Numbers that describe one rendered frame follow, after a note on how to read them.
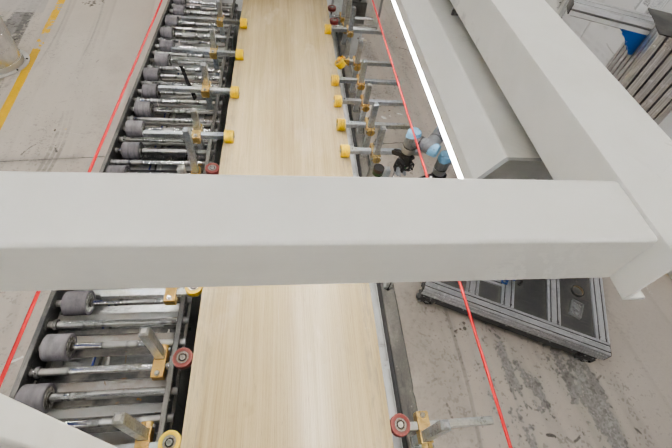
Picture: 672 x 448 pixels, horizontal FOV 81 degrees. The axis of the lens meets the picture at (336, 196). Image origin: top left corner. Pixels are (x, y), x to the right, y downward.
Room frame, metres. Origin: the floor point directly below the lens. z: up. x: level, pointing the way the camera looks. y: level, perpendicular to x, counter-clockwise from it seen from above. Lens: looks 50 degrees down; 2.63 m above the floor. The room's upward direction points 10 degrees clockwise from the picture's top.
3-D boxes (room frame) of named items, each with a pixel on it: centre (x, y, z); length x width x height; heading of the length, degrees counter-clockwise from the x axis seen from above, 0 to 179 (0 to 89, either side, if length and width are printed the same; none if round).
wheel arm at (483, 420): (0.40, -0.61, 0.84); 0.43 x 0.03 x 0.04; 103
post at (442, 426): (0.34, -0.53, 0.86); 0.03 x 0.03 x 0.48; 13
